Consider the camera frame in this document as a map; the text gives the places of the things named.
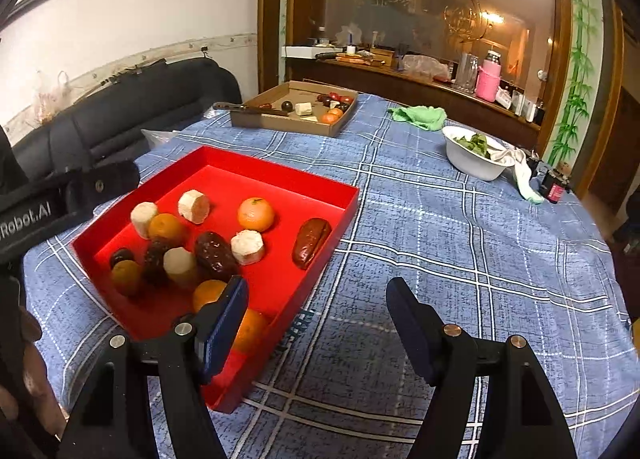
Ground dark plum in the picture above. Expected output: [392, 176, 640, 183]
[110, 248, 134, 269]

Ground sugarcane piece square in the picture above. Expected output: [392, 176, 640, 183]
[130, 201, 158, 240]

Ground red tray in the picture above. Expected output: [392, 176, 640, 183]
[73, 146, 358, 413]

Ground sugarcane piece bottom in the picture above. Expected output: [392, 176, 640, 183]
[163, 247, 198, 288]

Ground large red date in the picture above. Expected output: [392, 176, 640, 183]
[194, 231, 239, 283]

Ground shiny red date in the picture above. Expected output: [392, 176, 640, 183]
[292, 217, 332, 269]

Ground wrinkled red date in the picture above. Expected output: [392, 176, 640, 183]
[142, 240, 171, 286]

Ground small orange mandarin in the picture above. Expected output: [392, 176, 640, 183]
[232, 309, 268, 353]

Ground left gloved hand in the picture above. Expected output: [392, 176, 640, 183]
[1, 305, 66, 441]

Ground black sofa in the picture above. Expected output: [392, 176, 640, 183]
[13, 58, 242, 180]

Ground blue plaid tablecloth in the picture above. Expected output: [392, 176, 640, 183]
[22, 91, 640, 459]

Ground knife on box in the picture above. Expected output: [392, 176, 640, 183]
[213, 101, 288, 116]

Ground white cloth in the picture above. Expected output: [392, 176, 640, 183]
[488, 148, 544, 204]

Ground black jar red label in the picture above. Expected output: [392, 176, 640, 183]
[539, 165, 570, 204]

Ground white bowl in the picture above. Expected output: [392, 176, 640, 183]
[442, 125, 514, 182]

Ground green leaves in bowl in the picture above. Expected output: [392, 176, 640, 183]
[454, 134, 491, 159]

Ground cardboard box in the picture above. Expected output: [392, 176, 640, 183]
[229, 81, 358, 137]

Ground green cloth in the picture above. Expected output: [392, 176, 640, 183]
[387, 106, 447, 132]

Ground pink thermos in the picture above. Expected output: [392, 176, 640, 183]
[475, 50, 501, 102]

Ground glass pitcher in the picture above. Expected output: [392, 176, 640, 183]
[454, 52, 478, 95]

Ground wooden counter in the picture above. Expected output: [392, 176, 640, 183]
[286, 58, 541, 151]

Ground plastic bag on counter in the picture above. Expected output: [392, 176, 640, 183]
[401, 55, 450, 82]

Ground bamboo wall painting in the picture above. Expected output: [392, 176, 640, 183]
[544, 0, 603, 166]

